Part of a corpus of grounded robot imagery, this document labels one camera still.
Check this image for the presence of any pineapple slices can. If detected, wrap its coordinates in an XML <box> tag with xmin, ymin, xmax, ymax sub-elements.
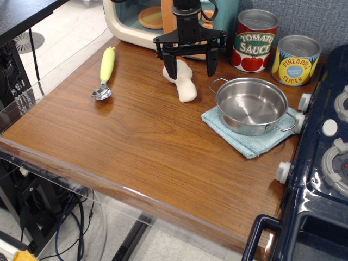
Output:
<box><xmin>271</xmin><ymin>35</ymin><xmax>322</xmax><ymax>86</ymax></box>

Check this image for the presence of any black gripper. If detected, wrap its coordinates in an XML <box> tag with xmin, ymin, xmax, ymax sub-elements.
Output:
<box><xmin>153</xmin><ymin>7</ymin><xmax>226</xmax><ymax>80</ymax></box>

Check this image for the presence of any plush white brown mushroom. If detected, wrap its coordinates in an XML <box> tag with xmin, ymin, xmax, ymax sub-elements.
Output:
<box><xmin>162</xmin><ymin>57</ymin><xmax>197</xmax><ymax>103</ymax></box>

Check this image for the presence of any stainless steel pot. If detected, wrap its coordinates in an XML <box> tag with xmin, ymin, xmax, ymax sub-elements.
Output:
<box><xmin>209</xmin><ymin>77</ymin><xmax>296</xmax><ymax>136</ymax></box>

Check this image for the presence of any teal cream toy microwave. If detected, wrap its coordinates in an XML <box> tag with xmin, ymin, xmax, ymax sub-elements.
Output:
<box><xmin>102</xmin><ymin>1</ymin><xmax>239</xmax><ymax>49</ymax></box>

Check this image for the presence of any spoon with yellow-green handle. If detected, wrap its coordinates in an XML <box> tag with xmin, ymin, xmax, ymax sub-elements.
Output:
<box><xmin>91</xmin><ymin>47</ymin><xmax>115</xmax><ymax>100</ymax></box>

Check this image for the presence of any dark blue toy stove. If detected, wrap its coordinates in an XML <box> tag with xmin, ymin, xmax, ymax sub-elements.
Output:
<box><xmin>243</xmin><ymin>45</ymin><xmax>347</xmax><ymax>260</ymax></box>

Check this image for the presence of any tomato sauce can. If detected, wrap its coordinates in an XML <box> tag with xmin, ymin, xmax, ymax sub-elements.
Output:
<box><xmin>231</xmin><ymin>9</ymin><xmax>279</xmax><ymax>73</ymax></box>

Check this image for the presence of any black table leg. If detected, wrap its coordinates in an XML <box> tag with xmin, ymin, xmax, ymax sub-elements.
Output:
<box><xmin>112</xmin><ymin>221</ymin><xmax>148</xmax><ymax>261</ymax></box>

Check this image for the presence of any blue floor cable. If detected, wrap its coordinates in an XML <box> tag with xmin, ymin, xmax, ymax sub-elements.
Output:
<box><xmin>55</xmin><ymin>192</ymin><xmax>85</xmax><ymax>261</ymax></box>

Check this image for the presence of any light blue cloth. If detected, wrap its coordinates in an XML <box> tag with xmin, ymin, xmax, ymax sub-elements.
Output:
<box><xmin>201</xmin><ymin>107</ymin><xmax>295</xmax><ymax>159</ymax></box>

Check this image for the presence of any orange toy plate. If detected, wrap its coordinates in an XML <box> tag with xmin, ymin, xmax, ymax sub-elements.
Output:
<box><xmin>138</xmin><ymin>5</ymin><xmax>163</xmax><ymax>29</ymax></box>

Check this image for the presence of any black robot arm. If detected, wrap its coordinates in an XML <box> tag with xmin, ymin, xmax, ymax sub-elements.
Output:
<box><xmin>153</xmin><ymin>1</ymin><xmax>226</xmax><ymax>79</ymax></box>

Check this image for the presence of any black desk at left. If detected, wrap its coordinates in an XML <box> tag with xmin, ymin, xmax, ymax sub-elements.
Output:
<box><xmin>1</xmin><ymin>0</ymin><xmax>67</xmax><ymax>46</ymax></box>

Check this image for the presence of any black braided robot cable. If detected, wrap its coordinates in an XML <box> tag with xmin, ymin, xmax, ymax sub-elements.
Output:
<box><xmin>200</xmin><ymin>0</ymin><xmax>219</xmax><ymax>22</ymax></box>

